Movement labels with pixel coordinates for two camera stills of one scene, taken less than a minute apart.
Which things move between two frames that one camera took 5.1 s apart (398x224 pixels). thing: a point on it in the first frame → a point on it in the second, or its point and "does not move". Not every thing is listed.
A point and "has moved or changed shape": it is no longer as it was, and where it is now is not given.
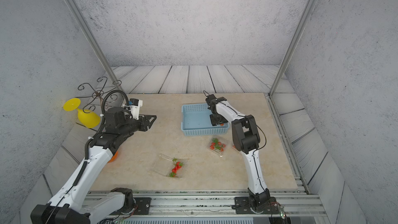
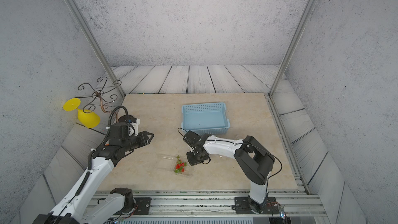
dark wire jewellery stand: x=98 y=94 does not move
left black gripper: x=144 y=123 → x=145 y=141
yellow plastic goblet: x=88 y=118 does not move
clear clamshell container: x=168 y=167 has moved or changed shape
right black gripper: x=213 y=122 → x=192 y=162
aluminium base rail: x=217 y=207 does not move
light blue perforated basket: x=196 y=120 does not move
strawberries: x=178 y=165 has moved or changed shape
